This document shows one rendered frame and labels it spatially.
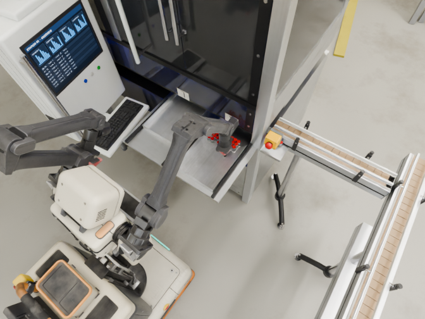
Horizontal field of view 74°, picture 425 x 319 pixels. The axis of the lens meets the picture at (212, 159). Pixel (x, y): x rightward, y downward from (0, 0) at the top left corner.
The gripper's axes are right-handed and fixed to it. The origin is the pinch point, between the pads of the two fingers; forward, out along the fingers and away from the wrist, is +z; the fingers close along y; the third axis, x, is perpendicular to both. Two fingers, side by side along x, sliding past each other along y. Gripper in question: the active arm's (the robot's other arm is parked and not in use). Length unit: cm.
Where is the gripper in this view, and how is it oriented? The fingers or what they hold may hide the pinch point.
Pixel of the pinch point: (224, 152)
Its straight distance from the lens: 157.0
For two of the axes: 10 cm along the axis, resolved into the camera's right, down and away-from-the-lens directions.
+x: -9.4, -2.8, 2.0
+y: 3.5, -8.2, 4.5
